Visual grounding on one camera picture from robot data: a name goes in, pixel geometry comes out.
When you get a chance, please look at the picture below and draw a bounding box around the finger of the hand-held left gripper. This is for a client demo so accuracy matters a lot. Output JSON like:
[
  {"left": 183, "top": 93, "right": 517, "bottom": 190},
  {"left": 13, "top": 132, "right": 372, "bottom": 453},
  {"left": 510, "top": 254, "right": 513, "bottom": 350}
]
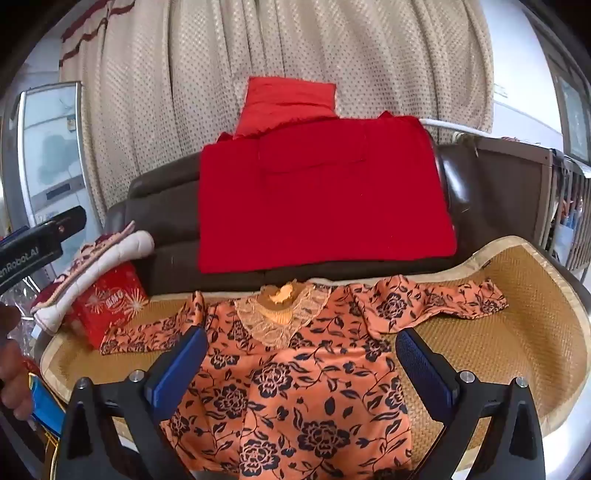
[{"left": 39, "top": 206, "right": 88, "bottom": 241}]

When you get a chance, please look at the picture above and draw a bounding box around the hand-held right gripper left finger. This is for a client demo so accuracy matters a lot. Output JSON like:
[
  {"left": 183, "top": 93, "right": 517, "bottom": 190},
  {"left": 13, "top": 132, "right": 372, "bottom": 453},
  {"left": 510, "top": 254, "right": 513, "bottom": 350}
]
[{"left": 55, "top": 326, "right": 209, "bottom": 480}]

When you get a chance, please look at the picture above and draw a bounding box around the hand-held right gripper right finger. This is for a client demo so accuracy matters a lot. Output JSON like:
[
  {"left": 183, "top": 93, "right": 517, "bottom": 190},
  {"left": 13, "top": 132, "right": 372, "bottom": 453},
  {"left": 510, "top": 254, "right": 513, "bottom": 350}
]
[{"left": 395, "top": 327, "right": 549, "bottom": 480}]

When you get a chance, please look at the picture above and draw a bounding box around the orange floral shirt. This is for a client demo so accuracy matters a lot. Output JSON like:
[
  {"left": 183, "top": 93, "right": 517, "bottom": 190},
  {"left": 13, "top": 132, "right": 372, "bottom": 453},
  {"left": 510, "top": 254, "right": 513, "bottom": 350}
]
[{"left": 99, "top": 275, "right": 509, "bottom": 480}]

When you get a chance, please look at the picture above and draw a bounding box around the person's left hand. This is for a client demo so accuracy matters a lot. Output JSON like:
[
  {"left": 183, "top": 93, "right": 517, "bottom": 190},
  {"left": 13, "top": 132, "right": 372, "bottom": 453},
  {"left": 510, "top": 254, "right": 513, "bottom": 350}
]
[{"left": 0, "top": 302, "right": 36, "bottom": 416}]

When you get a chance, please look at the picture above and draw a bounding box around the white quilted cushion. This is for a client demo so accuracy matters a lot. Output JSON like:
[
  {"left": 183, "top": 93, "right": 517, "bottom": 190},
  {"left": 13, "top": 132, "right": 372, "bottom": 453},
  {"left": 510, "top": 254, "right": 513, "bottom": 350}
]
[{"left": 30, "top": 220, "right": 155, "bottom": 334}]

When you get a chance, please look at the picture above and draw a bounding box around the silver refrigerator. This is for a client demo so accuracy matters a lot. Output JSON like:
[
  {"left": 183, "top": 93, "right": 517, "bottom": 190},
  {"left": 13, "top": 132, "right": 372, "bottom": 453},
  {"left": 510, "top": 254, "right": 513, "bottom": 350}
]
[{"left": 0, "top": 80, "right": 100, "bottom": 241}]

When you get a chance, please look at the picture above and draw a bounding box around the woven straw mat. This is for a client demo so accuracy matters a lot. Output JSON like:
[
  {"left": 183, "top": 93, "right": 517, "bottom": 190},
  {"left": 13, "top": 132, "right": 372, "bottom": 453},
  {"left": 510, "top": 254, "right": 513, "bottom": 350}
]
[{"left": 39, "top": 235, "right": 588, "bottom": 439}]

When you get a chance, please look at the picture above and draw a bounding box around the red printed box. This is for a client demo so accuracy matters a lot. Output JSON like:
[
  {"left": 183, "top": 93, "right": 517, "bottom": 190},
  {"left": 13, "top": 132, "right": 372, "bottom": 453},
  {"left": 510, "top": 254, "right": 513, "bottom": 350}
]
[{"left": 69, "top": 263, "right": 149, "bottom": 350}]

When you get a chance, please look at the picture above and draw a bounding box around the brown leather sofa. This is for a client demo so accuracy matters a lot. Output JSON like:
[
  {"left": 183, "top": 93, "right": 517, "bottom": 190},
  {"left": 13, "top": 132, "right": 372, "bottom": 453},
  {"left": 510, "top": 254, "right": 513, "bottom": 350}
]
[{"left": 102, "top": 138, "right": 555, "bottom": 296}]

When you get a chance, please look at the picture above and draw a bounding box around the blue plastic item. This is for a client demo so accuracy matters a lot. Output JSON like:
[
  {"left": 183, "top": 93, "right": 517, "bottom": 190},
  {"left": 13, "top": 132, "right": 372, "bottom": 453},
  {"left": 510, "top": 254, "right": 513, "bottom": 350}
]
[{"left": 28, "top": 374, "right": 68, "bottom": 439}]

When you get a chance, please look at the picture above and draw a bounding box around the beige dotted curtain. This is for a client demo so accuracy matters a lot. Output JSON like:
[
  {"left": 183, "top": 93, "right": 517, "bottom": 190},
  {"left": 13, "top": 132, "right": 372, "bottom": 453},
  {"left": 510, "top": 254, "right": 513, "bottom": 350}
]
[{"left": 59, "top": 0, "right": 495, "bottom": 222}]

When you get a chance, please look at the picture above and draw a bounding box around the red blanket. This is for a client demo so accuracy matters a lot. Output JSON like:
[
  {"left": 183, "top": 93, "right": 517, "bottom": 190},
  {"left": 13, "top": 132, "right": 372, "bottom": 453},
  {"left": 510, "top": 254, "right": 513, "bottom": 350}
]
[{"left": 198, "top": 111, "right": 459, "bottom": 274}]

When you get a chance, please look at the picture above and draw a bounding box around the brown wooden crib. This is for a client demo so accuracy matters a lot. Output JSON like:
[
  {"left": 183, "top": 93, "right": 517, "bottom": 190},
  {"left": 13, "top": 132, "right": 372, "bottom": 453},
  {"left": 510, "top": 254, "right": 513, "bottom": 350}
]
[{"left": 455, "top": 134, "right": 591, "bottom": 273}]

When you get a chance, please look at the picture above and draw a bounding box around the white pipe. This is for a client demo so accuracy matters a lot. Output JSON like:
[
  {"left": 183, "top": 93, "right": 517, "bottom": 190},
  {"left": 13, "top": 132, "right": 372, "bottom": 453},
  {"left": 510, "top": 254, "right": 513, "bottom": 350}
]
[{"left": 420, "top": 117, "right": 492, "bottom": 139}]

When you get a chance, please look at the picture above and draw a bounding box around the red pillow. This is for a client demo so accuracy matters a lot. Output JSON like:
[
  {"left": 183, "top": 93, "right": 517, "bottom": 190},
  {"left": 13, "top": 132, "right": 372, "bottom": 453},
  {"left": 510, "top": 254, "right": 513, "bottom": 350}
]
[{"left": 233, "top": 76, "right": 338, "bottom": 139}]

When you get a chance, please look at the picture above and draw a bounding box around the framed window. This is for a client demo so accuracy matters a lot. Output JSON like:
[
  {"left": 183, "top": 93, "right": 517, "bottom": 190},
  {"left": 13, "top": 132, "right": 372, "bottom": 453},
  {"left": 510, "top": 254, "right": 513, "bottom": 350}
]
[{"left": 526, "top": 9, "right": 591, "bottom": 162}]

